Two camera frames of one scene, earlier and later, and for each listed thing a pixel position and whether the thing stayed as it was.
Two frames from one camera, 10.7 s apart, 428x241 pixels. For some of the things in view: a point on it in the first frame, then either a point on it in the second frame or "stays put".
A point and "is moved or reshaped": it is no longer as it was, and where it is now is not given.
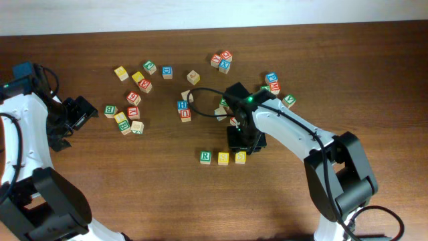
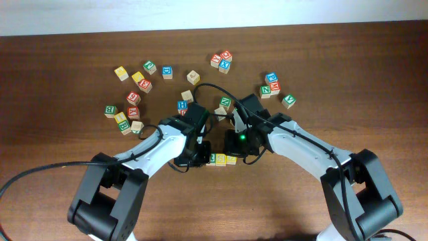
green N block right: x=267 y=88 stays put
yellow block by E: x=138 y=77 stays put
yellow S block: x=241 y=157 is moved or reshaped
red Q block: x=227 y=55 stays put
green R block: x=205 y=156 is moved or reshaped
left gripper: x=79 y=112 -> x=193 y=156
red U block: x=186 y=115 stays put
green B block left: x=110 y=110 stays put
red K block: x=215 y=59 stays put
